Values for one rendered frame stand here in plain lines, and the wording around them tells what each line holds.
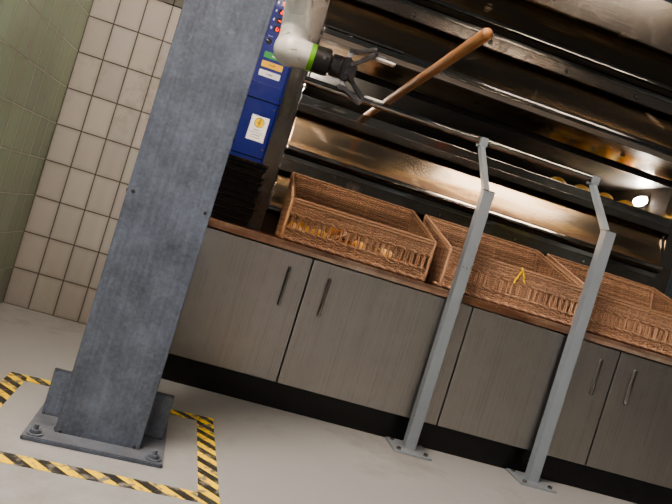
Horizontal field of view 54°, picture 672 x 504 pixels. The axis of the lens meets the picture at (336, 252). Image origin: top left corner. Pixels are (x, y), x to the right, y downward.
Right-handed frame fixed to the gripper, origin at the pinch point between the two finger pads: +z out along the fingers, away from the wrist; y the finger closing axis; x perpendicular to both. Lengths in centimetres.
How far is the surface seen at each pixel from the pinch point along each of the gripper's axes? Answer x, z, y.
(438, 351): 5, 45, 83
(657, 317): -5, 128, 49
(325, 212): -5.5, -6.2, 48.4
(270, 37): -52, -44, -15
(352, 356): 0, 17, 94
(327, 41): -42, -21, -19
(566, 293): -6, 90, 50
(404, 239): -5, 24, 49
